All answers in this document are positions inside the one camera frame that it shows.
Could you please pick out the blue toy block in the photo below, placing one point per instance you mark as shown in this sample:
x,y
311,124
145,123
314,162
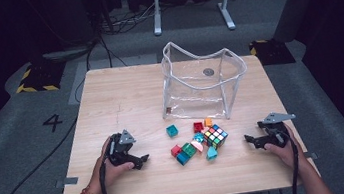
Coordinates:
x,y
183,158

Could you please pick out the black yellow striped base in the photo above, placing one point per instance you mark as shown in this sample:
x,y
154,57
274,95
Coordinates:
x,y
272,53
43,77

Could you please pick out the white metal stand frame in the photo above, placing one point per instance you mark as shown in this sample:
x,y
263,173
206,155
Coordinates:
x,y
157,18

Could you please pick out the multicoloured puzzle cube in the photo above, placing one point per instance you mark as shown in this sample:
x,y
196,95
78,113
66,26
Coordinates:
x,y
215,136

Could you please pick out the green toy block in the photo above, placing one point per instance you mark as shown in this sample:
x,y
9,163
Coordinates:
x,y
188,150

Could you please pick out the pink half-round toy block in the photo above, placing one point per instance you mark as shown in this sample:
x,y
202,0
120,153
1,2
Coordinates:
x,y
197,146

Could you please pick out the teal square toy block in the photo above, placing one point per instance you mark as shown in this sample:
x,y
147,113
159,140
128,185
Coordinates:
x,y
171,131

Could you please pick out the grey power strip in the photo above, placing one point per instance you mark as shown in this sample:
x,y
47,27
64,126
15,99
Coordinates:
x,y
63,54

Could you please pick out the red hollow toy block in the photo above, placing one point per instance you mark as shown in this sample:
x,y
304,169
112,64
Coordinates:
x,y
198,127

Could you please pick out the grey floor tape strip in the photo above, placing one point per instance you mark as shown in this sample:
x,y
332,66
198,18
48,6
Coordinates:
x,y
66,181
311,155

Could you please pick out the teal arched toy block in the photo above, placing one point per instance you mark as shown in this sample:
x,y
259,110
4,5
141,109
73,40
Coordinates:
x,y
211,154

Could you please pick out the red studded toy block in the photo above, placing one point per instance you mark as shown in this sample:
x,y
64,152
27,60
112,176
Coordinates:
x,y
176,150

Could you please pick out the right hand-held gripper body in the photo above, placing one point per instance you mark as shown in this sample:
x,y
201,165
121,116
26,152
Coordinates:
x,y
277,130

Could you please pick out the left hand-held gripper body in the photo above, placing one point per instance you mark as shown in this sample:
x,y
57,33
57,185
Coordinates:
x,y
118,152

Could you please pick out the clear plastic bag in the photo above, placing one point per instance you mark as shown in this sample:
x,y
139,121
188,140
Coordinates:
x,y
195,107

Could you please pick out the person's right hand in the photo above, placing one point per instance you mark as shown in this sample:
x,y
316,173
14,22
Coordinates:
x,y
287,155

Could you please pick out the small pink toy block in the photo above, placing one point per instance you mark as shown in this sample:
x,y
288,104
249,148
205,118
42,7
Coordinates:
x,y
204,129

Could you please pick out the round grey table grommet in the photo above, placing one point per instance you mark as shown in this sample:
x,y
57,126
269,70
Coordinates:
x,y
208,71

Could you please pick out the person's left hand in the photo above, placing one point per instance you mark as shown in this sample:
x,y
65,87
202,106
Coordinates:
x,y
106,174

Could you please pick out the light blue glitter block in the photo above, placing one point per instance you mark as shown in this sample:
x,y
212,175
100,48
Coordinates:
x,y
198,137

